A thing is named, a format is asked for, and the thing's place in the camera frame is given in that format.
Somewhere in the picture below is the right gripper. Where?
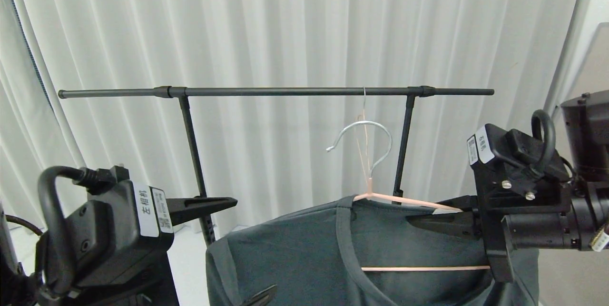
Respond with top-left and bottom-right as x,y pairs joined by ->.
406,195 -> 588,284

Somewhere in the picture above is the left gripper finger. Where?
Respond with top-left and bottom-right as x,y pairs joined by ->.
239,285 -> 278,306
167,196 -> 238,227

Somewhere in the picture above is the dark grey shirt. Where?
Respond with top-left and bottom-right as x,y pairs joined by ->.
206,195 -> 540,306

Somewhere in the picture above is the pink clothes hanger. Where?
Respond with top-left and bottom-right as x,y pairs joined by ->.
326,120 -> 491,272
356,88 -> 373,180

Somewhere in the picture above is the black clothes rack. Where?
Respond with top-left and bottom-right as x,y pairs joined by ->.
58,86 -> 494,245

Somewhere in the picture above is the white curtain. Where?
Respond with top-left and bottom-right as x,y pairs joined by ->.
0,0 -> 588,249

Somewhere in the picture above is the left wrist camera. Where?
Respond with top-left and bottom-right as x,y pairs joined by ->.
36,166 -> 176,306

